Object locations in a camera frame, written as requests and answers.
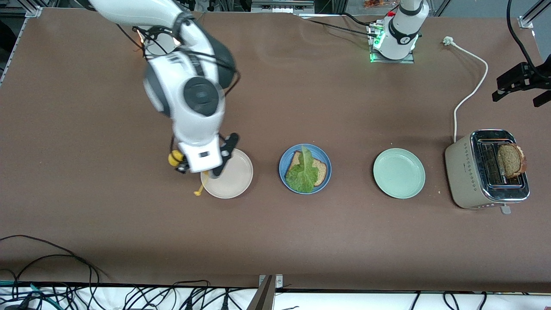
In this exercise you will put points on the orange snack packet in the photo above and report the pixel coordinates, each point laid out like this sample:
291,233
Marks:
374,3

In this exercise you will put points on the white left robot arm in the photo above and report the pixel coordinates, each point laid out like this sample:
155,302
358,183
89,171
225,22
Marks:
402,30

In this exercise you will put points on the blue plate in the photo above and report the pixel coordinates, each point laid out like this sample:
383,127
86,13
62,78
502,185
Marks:
284,165

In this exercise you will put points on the yellow squeeze bottle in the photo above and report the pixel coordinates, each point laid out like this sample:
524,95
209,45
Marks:
174,158

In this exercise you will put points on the aluminium table rail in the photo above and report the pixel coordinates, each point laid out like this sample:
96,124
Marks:
33,12

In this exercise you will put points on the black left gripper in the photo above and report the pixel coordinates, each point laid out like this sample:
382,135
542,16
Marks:
521,75

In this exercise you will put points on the aluminium frame post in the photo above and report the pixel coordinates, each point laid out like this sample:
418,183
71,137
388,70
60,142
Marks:
527,19

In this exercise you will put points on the gray metal bar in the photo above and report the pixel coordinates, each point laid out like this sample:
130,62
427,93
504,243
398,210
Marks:
263,297

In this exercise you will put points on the green lettuce leaf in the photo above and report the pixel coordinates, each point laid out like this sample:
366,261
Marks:
303,172

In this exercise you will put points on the beige chrome toaster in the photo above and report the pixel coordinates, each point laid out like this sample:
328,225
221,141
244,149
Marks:
467,172

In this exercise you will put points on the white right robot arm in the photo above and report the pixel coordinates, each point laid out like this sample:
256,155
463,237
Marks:
189,112

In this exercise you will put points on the black power plug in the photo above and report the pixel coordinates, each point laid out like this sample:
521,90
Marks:
224,303

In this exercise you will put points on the gray metal box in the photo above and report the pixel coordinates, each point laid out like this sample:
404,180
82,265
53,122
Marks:
280,5

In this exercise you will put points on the green plate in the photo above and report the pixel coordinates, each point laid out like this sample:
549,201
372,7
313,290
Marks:
399,173

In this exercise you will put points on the silver metal bracket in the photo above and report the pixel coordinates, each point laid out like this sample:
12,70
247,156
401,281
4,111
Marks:
279,280

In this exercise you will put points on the beige plate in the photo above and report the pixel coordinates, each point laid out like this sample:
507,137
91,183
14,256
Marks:
236,176

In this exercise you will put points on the brown toast bread slice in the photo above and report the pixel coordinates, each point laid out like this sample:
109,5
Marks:
320,172
511,161

